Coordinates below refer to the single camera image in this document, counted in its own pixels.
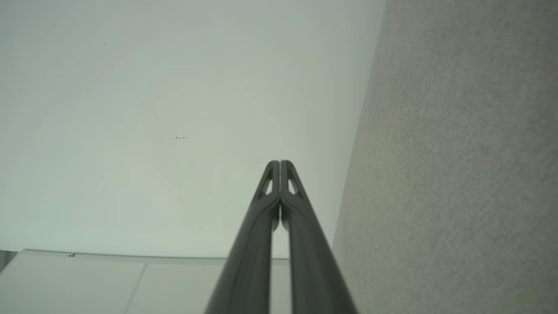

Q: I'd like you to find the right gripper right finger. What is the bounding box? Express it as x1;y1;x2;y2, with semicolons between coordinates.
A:
280;160;359;314

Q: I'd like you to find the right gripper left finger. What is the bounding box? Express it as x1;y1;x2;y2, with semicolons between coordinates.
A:
204;160;280;314

